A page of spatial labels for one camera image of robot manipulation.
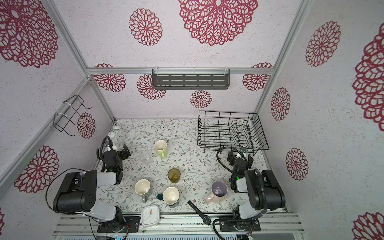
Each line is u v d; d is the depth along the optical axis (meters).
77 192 0.45
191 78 0.92
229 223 0.73
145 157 0.97
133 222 0.73
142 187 0.84
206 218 0.76
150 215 0.75
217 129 1.14
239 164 0.71
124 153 0.84
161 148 0.92
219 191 0.82
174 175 0.90
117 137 1.01
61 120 0.73
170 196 0.81
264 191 0.43
